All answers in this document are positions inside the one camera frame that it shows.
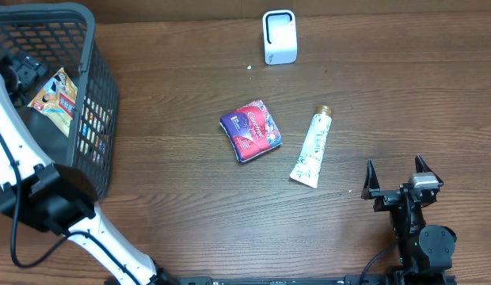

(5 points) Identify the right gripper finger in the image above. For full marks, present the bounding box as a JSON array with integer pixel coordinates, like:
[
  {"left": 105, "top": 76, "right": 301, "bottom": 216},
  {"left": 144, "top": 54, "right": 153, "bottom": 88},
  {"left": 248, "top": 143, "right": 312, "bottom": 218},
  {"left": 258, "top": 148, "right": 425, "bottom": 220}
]
[
  {"left": 361, "top": 159, "right": 379, "bottom": 200},
  {"left": 415, "top": 154, "right": 443, "bottom": 186}
]

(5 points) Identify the yellow snack bag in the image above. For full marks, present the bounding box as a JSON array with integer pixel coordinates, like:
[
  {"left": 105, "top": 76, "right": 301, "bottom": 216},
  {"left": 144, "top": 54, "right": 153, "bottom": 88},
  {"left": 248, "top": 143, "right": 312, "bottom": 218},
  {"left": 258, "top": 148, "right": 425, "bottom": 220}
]
[{"left": 28, "top": 67, "right": 78, "bottom": 137}]

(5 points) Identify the white cosmetic tube gold cap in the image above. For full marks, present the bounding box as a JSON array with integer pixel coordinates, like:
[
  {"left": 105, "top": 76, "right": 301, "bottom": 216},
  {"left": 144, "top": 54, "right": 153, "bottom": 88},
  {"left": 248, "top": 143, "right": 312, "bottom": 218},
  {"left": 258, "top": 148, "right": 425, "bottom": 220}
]
[{"left": 290, "top": 105, "right": 333, "bottom": 188}]

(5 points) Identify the red purple Carefree pack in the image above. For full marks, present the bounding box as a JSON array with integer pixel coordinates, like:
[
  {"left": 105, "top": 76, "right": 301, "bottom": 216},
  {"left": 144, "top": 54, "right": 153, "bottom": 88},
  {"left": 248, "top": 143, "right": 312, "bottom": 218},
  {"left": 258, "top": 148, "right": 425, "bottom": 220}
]
[{"left": 220, "top": 100, "right": 283, "bottom": 163}]

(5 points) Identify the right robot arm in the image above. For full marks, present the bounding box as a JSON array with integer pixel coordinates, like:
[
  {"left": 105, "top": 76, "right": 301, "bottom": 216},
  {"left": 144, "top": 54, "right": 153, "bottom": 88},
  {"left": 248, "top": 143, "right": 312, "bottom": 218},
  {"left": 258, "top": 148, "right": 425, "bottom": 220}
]
[{"left": 357, "top": 155, "right": 457, "bottom": 285}]

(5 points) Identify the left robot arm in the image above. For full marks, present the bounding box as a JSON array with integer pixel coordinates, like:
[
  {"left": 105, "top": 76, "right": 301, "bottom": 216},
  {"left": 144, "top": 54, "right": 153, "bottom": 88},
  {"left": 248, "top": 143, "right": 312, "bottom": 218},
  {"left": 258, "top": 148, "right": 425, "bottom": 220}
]
[{"left": 0, "top": 58, "right": 176, "bottom": 284}]

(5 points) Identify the white barcode scanner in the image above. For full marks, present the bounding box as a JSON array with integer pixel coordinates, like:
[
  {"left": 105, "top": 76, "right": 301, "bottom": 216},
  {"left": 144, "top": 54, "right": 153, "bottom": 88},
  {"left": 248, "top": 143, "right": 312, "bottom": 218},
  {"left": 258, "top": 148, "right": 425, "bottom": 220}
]
[{"left": 262, "top": 9, "right": 298, "bottom": 65}]

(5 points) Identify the grey plastic shopping basket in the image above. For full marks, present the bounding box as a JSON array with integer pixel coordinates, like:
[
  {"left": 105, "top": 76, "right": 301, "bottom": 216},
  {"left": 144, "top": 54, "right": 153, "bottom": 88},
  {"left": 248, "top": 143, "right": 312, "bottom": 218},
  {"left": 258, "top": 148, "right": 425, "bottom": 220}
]
[{"left": 0, "top": 2, "right": 119, "bottom": 200}]

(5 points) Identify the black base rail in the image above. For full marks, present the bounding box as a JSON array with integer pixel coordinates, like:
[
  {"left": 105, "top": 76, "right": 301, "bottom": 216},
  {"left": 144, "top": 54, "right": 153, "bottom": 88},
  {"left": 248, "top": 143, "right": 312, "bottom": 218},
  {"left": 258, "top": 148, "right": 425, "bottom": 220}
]
[{"left": 173, "top": 272, "right": 459, "bottom": 285}]

